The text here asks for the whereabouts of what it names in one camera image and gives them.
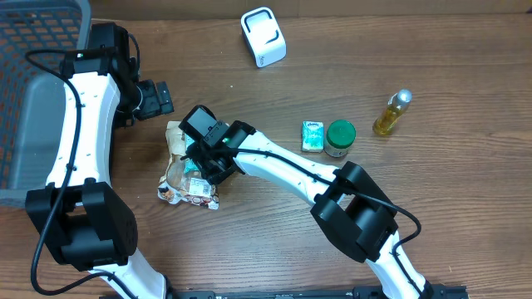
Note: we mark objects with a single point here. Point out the yellow oil bottle silver cap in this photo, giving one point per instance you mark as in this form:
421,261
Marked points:
396,107

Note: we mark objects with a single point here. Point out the brown snack packet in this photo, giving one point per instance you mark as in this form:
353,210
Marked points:
176,147

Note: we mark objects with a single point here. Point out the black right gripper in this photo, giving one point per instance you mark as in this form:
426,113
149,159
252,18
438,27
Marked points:
198,152

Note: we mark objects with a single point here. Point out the white barcode scanner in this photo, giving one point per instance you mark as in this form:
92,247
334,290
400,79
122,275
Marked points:
263,36

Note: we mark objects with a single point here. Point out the green lid white jar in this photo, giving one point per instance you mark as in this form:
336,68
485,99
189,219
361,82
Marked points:
339,138

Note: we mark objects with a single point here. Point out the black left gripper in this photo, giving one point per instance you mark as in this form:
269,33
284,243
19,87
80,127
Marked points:
155,106

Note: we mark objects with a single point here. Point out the green white Kleenex tissue pack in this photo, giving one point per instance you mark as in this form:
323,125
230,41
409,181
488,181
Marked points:
312,136

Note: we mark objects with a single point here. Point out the teal snack packet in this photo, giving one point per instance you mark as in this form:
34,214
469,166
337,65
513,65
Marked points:
189,164

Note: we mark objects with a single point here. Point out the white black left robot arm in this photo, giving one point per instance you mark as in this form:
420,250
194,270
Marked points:
81,220

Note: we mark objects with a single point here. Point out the grey plastic mesh basket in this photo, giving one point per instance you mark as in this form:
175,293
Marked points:
33,101

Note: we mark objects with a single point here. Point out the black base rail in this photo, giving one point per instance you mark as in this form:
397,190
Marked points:
366,292

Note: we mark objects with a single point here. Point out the white labelled snack packet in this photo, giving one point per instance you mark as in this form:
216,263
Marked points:
192,190

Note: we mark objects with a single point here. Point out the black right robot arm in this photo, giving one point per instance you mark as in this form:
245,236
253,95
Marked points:
355,216

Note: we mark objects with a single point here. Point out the brown cardboard back panel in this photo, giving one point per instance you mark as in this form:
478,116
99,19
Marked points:
152,10

